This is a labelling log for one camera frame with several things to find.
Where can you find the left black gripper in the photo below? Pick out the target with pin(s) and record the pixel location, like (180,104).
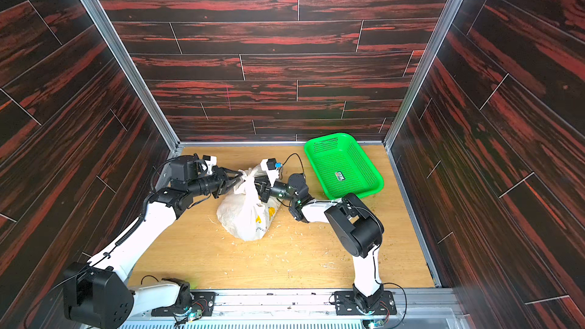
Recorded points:
(222,180)

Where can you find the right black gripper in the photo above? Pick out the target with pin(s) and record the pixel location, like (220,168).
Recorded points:
(265,190)

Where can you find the white plastic bag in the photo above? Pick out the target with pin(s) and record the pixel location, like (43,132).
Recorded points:
(241,212)

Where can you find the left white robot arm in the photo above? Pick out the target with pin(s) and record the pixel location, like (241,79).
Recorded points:
(96,293)

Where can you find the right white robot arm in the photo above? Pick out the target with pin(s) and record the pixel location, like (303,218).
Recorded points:
(357,228)

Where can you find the green plastic basket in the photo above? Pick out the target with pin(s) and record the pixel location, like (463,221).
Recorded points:
(342,166)

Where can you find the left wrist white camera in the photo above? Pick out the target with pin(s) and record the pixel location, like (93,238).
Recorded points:
(210,162)

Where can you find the wrist white camera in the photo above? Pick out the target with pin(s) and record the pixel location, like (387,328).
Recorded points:
(210,162)
(271,167)

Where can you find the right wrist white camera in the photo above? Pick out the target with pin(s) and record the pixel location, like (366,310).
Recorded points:
(271,167)

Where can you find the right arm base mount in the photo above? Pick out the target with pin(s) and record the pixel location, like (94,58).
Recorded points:
(354,302)

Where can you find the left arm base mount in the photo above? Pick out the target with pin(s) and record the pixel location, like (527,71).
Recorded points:
(173,298)

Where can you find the metal front rail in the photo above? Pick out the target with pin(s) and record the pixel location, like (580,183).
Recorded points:
(319,308)

